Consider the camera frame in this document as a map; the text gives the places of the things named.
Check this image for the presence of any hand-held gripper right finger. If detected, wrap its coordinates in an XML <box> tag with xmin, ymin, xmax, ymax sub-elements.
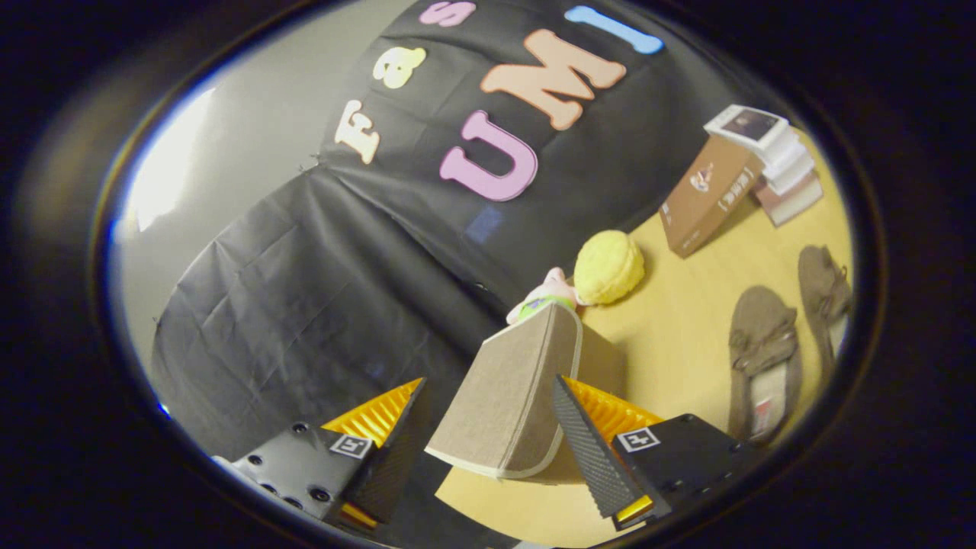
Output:
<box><xmin>551</xmin><ymin>374</ymin><xmax>762</xmax><ymax>531</ymax></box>

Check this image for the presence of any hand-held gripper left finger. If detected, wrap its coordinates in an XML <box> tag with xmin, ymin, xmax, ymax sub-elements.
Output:
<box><xmin>216</xmin><ymin>377</ymin><xmax>429</xmax><ymax>532</ymax></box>

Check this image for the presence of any beige fabric storage box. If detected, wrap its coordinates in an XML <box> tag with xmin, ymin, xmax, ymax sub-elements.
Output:
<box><xmin>424</xmin><ymin>303</ymin><xmax>626</xmax><ymax>484</ymax></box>

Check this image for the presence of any brown shoe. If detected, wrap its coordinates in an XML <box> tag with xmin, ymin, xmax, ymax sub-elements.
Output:
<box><xmin>727</xmin><ymin>285</ymin><xmax>803</xmax><ymax>446</ymax></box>
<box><xmin>798</xmin><ymin>245</ymin><xmax>853</xmax><ymax>382</ymax></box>

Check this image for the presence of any pink plush toy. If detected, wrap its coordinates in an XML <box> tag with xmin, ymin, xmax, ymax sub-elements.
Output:
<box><xmin>506</xmin><ymin>267</ymin><xmax>586</xmax><ymax>326</ymax></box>

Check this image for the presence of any yellow round plush toy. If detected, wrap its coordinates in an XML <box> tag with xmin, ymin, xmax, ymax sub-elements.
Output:
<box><xmin>573</xmin><ymin>230</ymin><xmax>646</xmax><ymax>307</ymax></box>

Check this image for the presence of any black backdrop cloth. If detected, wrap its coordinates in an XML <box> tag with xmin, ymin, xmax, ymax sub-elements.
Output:
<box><xmin>149</xmin><ymin>0</ymin><xmax>733</xmax><ymax>463</ymax></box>

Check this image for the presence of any brown book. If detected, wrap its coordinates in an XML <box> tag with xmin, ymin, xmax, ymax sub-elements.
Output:
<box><xmin>660</xmin><ymin>135</ymin><xmax>766</xmax><ymax>258</ymax></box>

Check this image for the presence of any stack of white books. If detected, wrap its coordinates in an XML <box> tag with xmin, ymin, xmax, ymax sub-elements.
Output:
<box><xmin>703</xmin><ymin>104</ymin><xmax>824</xmax><ymax>228</ymax></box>

